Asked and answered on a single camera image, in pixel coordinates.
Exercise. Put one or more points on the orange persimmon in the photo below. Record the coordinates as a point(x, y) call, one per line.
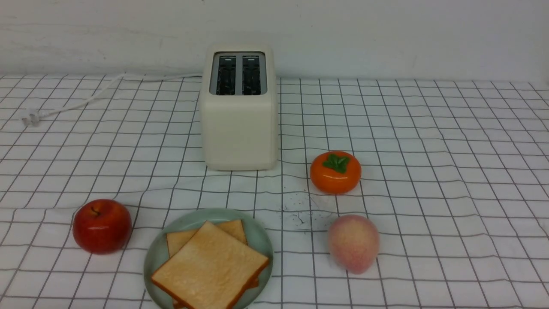
point(335, 172)

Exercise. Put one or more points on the white grid tablecloth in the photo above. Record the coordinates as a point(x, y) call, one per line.
point(455, 178)

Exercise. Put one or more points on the cream white toaster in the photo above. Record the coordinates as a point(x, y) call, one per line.
point(238, 108)

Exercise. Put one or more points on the toast slice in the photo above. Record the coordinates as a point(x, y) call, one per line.
point(210, 268)
point(180, 240)

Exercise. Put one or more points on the pale green plate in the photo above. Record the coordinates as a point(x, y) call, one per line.
point(158, 253)

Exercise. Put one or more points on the pink peach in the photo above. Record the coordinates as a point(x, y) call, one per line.
point(353, 242)

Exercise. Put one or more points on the red apple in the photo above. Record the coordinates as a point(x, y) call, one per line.
point(102, 226)

